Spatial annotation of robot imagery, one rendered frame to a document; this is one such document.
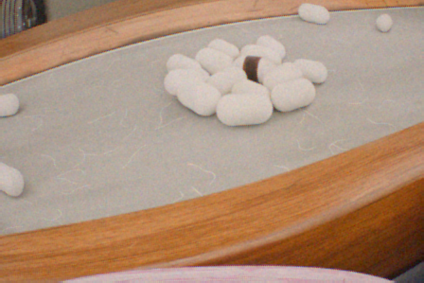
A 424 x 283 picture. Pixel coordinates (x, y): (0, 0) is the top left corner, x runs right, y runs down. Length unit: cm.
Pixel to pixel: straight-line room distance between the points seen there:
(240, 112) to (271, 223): 14
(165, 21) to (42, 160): 25
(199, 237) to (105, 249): 5
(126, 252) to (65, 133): 19
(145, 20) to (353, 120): 27
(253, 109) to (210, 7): 24
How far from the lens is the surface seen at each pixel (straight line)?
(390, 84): 50
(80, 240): 30
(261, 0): 66
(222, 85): 46
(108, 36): 61
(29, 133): 47
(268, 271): 26
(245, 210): 30
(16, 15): 80
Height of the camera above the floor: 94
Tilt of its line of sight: 28 degrees down
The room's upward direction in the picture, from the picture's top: 5 degrees counter-clockwise
